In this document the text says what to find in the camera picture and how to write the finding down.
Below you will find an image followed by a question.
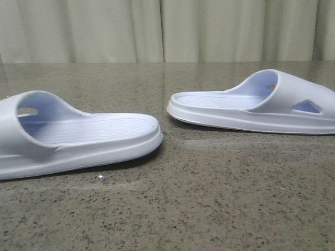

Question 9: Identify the light blue slipper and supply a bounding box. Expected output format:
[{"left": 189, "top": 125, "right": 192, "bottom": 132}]
[
  {"left": 167, "top": 69, "right": 334, "bottom": 134},
  {"left": 1, "top": 90, "right": 163, "bottom": 180}
]

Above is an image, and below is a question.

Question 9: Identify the beige curtain backdrop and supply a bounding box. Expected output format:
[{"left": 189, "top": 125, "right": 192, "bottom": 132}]
[{"left": 1, "top": 1, "right": 334, "bottom": 63}]

